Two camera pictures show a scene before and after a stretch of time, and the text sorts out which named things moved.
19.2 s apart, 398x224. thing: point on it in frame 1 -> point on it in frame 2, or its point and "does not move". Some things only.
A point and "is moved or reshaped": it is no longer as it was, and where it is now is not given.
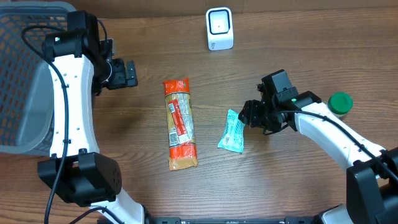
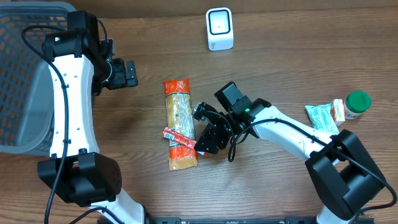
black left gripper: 125,73 does not move
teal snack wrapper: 232,138 is moved or reshaped
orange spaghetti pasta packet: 181,155 does not move
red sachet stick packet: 178,121 -> 181,137
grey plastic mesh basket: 26,95 does not move
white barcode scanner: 219,22 does not move
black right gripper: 247,114 -> 218,142
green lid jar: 340,103 -> 356,102
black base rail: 160,219 does not move
